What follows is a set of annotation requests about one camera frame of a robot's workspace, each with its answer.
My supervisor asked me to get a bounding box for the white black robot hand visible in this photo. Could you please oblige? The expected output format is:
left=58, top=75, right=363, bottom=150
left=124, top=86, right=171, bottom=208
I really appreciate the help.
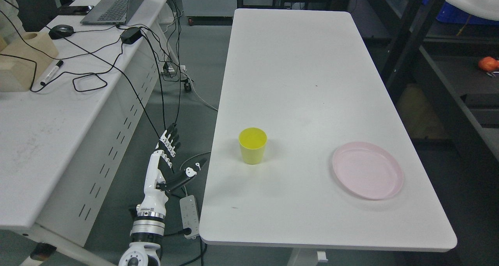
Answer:
left=137, top=123, right=207, bottom=217

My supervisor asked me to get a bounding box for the yellow plastic cup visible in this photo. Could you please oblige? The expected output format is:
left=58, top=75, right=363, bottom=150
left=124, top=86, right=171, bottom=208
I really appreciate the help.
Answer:
left=238, top=127, right=267, bottom=165

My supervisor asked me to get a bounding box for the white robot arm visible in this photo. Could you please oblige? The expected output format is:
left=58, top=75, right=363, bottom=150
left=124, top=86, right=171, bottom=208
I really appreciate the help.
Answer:
left=118, top=204, right=166, bottom=266

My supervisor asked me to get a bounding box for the black metal shelf rack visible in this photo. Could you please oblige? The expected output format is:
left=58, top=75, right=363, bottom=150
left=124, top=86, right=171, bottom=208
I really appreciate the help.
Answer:
left=367, top=0, right=498, bottom=174

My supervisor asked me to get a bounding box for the orange object on shelf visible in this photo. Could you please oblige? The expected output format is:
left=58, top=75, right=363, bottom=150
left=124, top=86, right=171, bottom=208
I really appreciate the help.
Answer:
left=478, top=57, right=499, bottom=72

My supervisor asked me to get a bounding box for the white power strip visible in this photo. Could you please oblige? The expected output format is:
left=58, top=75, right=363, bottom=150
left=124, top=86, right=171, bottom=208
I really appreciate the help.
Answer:
left=179, top=195, right=199, bottom=239

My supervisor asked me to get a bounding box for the white side desk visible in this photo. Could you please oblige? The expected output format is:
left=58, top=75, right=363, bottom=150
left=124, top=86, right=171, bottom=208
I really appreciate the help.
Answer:
left=0, top=0, right=177, bottom=266

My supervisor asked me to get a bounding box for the black power adapter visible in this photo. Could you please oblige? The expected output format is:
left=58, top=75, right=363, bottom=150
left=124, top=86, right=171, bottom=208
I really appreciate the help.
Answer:
left=120, top=27, right=142, bottom=44

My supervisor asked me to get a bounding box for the black white marker pen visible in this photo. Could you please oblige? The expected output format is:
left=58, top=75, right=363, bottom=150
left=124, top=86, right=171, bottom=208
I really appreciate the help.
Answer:
left=40, top=60, right=64, bottom=87

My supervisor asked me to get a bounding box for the grey laptop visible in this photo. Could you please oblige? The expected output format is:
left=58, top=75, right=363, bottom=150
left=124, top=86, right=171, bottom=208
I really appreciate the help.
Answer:
left=80, top=0, right=144, bottom=25

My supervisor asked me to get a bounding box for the white table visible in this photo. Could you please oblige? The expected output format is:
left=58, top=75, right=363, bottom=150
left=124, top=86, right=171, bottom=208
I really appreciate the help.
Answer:
left=199, top=9, right=457, bottom=252

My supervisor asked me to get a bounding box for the black computer mouse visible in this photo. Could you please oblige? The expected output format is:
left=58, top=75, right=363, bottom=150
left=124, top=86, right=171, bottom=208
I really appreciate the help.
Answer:
left=48, top=24, right=75, bottom=40

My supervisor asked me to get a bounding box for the wooden block holder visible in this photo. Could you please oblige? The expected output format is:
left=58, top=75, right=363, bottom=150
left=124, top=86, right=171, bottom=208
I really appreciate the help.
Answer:
left=0, top=32, right=58, bottom=92

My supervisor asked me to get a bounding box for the black smartphone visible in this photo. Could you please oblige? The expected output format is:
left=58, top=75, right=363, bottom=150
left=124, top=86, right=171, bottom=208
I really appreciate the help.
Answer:
left=57, top=6, right=94, bottom=16

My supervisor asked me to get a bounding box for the pink plastic plate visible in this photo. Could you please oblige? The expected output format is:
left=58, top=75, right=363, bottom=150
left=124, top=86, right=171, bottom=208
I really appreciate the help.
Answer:
left=331, top=142, right=404, bottom=200

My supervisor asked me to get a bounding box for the black office chair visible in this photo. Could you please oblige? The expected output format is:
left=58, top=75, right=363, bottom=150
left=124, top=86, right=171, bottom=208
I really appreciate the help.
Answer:
left=16, top=0, right=72, bottom=32

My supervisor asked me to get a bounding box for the blue plastic bin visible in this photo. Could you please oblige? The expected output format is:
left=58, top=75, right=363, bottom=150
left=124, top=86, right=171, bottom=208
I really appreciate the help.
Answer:
left=436, top=0, right=499, bottom=26

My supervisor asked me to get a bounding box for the black cable loop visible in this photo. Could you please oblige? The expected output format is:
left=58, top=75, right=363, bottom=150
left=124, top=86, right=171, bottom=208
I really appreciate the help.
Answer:
left=30, top=44, right=125, bottom=93

